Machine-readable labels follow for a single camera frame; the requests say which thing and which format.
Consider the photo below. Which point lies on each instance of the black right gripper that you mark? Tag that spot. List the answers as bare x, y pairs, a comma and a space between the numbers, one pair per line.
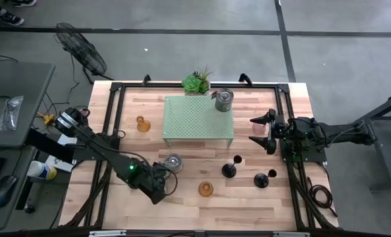
282, 130

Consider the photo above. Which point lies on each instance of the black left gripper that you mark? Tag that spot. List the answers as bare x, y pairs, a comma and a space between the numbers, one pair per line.
153, 187

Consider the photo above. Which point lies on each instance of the pink glass candle holder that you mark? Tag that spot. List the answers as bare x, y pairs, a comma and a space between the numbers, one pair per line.
258, 129

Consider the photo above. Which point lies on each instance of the silver tin candle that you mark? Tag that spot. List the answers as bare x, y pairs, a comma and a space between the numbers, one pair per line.
175, 163
224, 102

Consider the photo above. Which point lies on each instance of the black metal candlestick holder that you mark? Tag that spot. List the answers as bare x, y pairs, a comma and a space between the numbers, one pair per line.
228, 171
261, 181

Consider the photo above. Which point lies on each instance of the amber glass candle holder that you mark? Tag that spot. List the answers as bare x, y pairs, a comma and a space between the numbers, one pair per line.
205, 189
143, 125

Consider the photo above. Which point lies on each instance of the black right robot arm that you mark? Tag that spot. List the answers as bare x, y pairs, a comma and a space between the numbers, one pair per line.
340, 135

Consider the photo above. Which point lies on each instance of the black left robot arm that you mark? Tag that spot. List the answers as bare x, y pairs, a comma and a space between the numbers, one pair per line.
106, 151

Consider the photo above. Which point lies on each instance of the green perforated metal shelf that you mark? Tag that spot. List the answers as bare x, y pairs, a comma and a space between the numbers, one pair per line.
192, 118

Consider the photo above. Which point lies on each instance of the white geometric patterned vase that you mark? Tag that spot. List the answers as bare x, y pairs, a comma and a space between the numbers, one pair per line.
192, 84

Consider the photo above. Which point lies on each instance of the white paper sheet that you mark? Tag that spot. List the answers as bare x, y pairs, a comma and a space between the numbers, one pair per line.
66, 140
59, 163

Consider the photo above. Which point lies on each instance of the grey metal table stand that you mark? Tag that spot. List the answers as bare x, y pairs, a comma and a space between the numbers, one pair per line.
378, 148

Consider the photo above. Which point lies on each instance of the white yellow wipes canister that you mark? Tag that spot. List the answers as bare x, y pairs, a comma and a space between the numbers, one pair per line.
41, 170

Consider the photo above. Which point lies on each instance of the yellow power plug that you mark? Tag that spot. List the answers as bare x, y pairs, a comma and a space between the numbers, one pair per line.
49, 118

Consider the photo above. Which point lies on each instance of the grey desk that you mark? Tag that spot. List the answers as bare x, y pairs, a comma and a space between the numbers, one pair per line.
8, 217

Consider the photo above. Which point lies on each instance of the black computer mouse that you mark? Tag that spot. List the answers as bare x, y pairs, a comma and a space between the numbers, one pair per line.
3, 191

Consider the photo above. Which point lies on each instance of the black floor fan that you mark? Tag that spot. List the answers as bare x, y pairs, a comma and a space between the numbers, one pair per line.
83, 52

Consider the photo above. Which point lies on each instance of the grey side table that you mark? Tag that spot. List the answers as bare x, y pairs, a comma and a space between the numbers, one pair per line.
21, 98

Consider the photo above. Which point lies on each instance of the clear plastic bag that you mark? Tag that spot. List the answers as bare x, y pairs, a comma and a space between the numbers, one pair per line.
9, 113

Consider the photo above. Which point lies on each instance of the person's shoe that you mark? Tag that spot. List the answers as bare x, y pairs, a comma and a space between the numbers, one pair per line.
9, 19
24, 2

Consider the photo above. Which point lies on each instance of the silver metal bracket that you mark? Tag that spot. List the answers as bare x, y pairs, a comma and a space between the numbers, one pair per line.
107, 233
291, 234

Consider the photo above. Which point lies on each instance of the black aluminium table frame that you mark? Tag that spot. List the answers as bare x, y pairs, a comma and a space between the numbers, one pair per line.
156, 85

